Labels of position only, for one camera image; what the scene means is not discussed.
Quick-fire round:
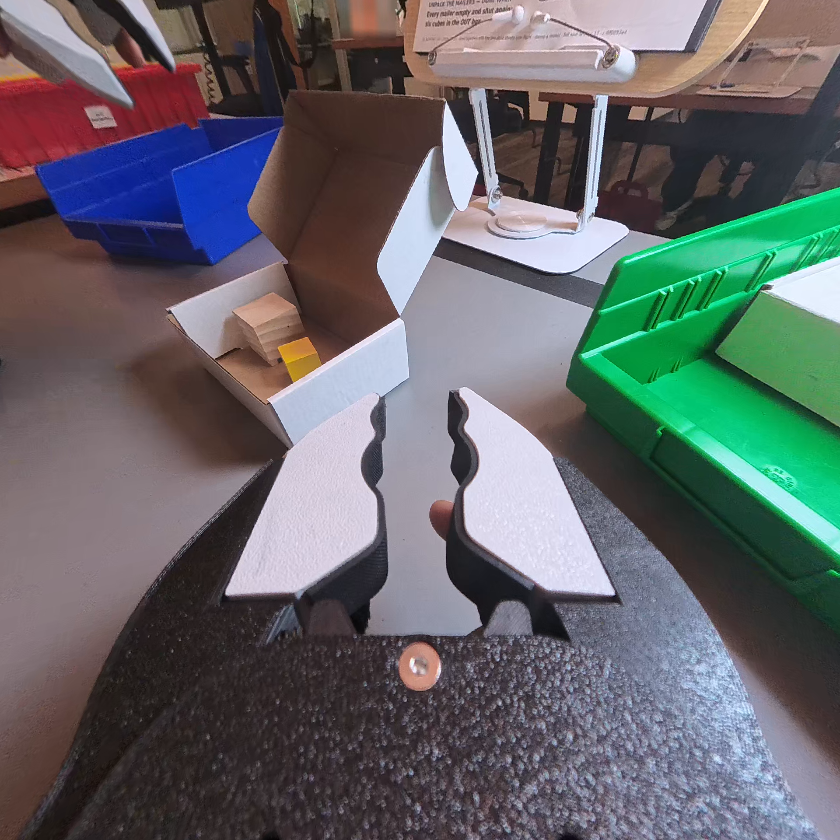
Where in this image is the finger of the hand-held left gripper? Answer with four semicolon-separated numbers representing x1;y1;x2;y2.
0;0;135;110
118;0;177;73

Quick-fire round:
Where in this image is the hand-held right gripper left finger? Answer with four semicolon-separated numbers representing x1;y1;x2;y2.
224;392;390;618

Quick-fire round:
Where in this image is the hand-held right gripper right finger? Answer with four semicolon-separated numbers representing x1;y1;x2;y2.
446;387;618;618

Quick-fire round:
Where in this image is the yellow cube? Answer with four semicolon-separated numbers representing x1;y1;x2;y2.
277;337;322;383

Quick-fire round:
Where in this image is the wooden cube with black mark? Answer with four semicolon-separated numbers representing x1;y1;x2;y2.
233;293;304;367

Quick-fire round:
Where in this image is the white cardboard box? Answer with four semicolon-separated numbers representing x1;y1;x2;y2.
715;259;840;427
166;90;480;449

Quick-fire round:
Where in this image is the person's left hand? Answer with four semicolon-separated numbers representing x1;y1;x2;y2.
112;26;148;70

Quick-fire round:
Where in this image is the red plastic bin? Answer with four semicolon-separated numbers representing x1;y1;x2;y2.
0;63;211;170

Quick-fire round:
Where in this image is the blue plastic bin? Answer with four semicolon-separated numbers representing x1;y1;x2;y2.
36;117;284;266

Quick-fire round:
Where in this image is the green plastic bin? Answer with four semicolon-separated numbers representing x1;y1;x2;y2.
567;188;840;632

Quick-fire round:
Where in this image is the white document stand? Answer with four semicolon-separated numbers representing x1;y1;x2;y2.
402;0;770;274

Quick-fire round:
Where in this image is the red bag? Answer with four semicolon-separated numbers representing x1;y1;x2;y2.
596;180;659;232

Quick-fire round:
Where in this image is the brown wooden table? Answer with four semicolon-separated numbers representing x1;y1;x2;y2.
538;62;840;204

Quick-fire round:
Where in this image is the white paper sheet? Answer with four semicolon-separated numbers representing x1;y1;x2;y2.
413;0;723;53

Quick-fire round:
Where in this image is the clear acrylic stand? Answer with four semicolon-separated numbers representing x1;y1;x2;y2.
712;38;809;94

